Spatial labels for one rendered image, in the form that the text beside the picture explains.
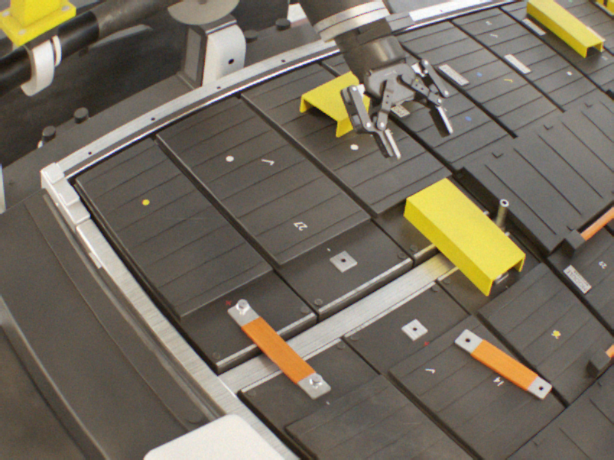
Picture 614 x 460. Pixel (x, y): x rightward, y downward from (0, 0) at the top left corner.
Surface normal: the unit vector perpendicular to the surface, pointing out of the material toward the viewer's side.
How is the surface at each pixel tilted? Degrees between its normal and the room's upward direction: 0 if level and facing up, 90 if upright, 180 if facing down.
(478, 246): 0
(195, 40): 90
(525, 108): 0
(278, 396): 0
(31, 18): 90
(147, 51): 90
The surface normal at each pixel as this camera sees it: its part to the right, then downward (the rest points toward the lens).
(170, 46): 0.47, 0.67
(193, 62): -0.78, 0.41
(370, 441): 0.09, -0.69
